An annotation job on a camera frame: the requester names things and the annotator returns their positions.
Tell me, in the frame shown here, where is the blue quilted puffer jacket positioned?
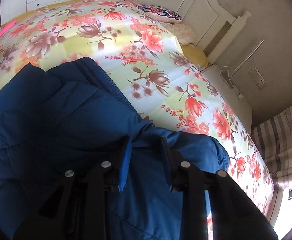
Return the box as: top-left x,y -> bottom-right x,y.
0,57 -> 230,239

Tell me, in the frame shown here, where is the white bedside table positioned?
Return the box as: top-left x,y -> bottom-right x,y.
203,64 -> 252,134

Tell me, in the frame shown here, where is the floral bed quilt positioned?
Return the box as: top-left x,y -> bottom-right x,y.
0,0 -> 273,213

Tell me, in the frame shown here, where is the yellow pillow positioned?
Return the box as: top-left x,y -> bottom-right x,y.
181,44 -> 209,69

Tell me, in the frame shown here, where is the patterned curtain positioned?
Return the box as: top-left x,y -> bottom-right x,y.
252,106 -> 292,189

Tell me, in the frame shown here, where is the peach floral pillow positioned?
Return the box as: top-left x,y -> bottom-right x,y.
160,22 -> 196,46

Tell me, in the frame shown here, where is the purple patterned pillow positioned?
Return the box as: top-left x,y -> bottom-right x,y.
137,4 -> 183,23

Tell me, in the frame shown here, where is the white wooden headboard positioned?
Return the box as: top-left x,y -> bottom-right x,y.
131,0 -> 251,64

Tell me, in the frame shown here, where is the white charger cable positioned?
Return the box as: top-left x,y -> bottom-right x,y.
219,65 -> 250,102

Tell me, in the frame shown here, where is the wall power socket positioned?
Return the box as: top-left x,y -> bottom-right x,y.
249,67 -> 267,90

